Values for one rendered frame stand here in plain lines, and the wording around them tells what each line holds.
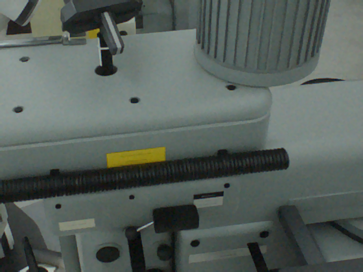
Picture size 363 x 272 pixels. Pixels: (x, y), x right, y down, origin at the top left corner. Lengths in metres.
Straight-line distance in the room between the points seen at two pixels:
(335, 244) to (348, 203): 0.10
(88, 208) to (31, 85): 0.22
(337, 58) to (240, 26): 4.04
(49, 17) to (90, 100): 1.95
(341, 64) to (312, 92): 3.67
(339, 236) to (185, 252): 0.31
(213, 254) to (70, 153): 0.38
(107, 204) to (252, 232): 0.29
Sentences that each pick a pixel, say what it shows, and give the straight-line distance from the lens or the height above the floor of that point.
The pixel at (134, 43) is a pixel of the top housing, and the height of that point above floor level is 1.89.
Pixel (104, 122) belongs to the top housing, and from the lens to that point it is 0.70.
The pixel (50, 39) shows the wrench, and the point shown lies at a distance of 0.89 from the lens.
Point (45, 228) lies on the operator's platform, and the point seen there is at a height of 0.40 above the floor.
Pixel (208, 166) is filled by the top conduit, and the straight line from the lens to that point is 0.74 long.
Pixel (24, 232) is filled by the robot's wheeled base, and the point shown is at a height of 0.57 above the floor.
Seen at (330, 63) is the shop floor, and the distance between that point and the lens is 4.65.
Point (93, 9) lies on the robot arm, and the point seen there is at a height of 2.01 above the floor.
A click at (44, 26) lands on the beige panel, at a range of 2.68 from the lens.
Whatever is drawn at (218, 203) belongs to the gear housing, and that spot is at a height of 1.67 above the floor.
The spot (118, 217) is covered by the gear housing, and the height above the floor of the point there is 1.67.
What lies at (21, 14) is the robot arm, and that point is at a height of 1.89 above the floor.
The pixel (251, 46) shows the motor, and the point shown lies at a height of 1.96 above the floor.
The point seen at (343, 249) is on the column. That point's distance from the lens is 1.04.
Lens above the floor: 2.31
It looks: 36 degrees down
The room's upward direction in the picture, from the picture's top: 2 degrees counter-clockwise
